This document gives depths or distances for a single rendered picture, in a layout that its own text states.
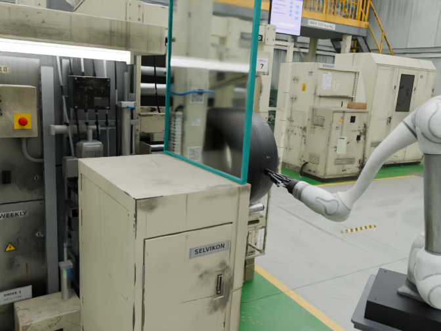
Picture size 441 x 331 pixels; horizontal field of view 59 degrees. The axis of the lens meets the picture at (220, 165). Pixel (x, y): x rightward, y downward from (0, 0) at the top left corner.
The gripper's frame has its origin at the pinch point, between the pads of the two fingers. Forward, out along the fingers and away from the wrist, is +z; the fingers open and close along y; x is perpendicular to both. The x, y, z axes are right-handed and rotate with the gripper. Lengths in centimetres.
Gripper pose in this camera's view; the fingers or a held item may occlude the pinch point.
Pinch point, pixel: (270, 173)
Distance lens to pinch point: 199.5
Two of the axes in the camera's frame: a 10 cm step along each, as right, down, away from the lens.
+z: -5.6, -3.4, 7.6
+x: -1.4, 9.4, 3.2
